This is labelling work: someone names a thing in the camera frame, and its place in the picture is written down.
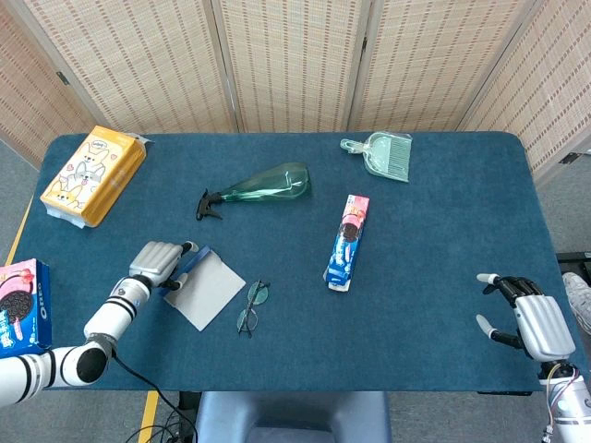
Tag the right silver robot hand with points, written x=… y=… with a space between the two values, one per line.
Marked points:
x=545 y=327

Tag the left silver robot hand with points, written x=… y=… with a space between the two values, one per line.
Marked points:
x=154 y=260

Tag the black eyeglasses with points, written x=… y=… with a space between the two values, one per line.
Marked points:
x=256 y=293

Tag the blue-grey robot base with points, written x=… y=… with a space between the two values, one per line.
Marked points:
x=291 y=415

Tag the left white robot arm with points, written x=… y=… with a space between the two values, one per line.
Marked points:
x=111 y=314

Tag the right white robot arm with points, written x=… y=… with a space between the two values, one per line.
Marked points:
x=572 y=410

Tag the white sneaker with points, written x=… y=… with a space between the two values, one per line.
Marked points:
x=579 y=295

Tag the black table foot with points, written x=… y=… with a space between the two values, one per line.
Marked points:
x=575 y=260

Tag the yellow cartoon tissue pack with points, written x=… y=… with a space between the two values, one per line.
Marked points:
x=92 y=175

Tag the blue felt table cover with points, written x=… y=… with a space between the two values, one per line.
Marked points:
x=415 y=277

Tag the green spray bottle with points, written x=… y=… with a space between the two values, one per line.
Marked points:
x=272 y=187

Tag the wide blue Oreo box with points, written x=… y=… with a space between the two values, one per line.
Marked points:
x=23 y=309

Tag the black table leg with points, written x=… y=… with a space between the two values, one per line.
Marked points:
x=187 y=399

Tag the slim blue Oreo box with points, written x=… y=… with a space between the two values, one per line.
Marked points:
x=346 y=244

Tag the green dustpan brush set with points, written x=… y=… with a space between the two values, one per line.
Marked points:
x=388 y=157

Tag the bamboo folding screen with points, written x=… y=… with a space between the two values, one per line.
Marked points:
x=295 y=64

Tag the black screen foot bracket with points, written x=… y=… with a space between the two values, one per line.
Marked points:
x=570 y=157

